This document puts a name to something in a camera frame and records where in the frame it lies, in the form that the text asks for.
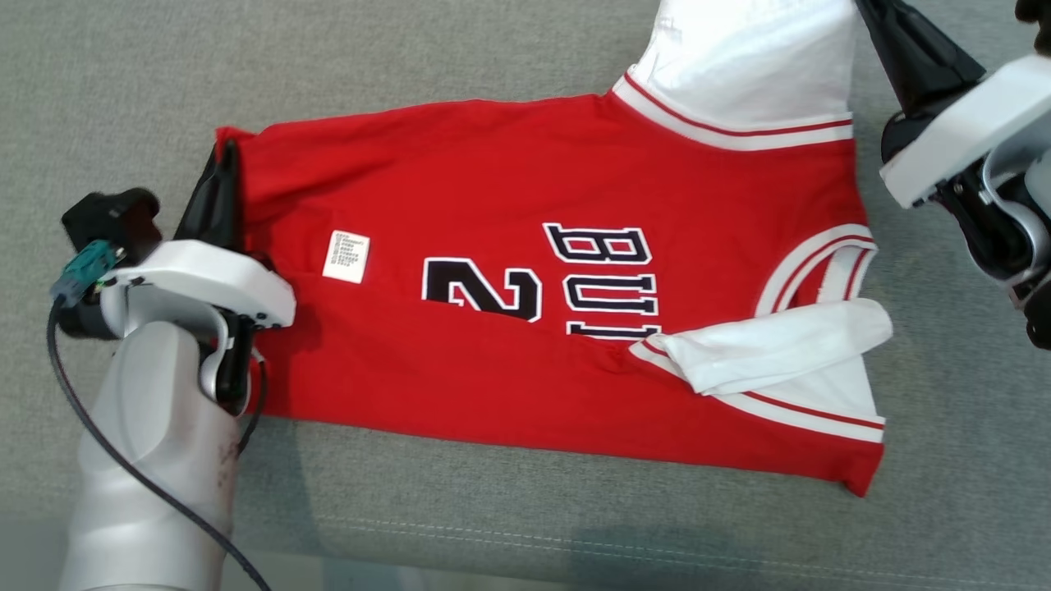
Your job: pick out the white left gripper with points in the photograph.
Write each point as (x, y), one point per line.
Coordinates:
(213, 275)

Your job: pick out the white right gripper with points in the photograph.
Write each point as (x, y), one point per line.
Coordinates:
(961, 131)

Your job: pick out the red basketball jersey white trim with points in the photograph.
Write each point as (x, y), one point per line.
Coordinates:
(493, 180)

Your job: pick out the grey fabric sofa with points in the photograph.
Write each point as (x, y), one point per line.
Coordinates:
(493, 525)

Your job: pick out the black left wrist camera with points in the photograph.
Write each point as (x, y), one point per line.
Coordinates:
(115, 222)

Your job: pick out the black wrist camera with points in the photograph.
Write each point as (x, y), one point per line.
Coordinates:
(1036, 20)
(115, 222)

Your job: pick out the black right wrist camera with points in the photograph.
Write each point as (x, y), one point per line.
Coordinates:
(1036, 20)

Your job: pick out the teal left camera connector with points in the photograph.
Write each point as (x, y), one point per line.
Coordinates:
(82, 271)

